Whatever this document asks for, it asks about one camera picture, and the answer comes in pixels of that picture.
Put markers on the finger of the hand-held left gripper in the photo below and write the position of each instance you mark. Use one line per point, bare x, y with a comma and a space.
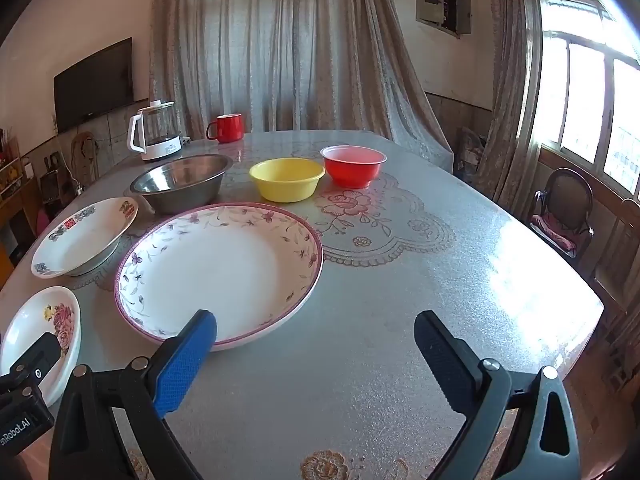
35, 355

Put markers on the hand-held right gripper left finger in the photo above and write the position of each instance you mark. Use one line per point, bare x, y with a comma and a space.
184, 362

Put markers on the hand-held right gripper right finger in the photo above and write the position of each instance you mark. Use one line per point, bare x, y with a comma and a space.
442, 355

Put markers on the small white rose print plate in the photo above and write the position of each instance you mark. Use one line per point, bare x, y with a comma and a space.
30, 315

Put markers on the large purple floral rim plate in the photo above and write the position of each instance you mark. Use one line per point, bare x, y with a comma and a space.
220, 270

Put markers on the stainless steel bowl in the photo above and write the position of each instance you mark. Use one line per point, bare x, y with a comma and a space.
180, 195

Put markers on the red cup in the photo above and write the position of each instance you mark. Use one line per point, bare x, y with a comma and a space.
350, 172

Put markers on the yellow cup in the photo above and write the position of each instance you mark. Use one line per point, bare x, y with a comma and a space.
287, 185

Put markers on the white bowl floral rim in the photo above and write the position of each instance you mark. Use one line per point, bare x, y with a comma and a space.
85, 245

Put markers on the pink bag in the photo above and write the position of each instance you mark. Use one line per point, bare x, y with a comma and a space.
41, 220

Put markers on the wooden shelf cabinet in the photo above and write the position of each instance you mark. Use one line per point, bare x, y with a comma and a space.
17, 200

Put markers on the dark chair with red cushion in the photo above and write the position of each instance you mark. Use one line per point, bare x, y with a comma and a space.
562, 220

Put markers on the grey patterned sack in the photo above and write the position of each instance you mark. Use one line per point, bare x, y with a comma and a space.
470, 152

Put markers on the round back wooden chair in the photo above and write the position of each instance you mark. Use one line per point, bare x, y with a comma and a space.
82, 150

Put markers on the white glass electric kettle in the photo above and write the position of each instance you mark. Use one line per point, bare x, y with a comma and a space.
160, 150

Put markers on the red mug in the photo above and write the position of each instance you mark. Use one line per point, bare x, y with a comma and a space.
230, 129

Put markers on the narrow beige window curtain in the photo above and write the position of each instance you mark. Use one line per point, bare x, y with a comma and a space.
515, 110

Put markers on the window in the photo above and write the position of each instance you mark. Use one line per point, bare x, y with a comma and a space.
585, 95

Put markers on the wide beige curtain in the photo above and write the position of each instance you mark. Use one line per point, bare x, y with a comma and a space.
300, 50

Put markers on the black wall television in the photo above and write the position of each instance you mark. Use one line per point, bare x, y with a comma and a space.
92, 87

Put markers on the grey wall electrical box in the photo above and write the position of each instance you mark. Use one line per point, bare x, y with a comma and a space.
442, 5

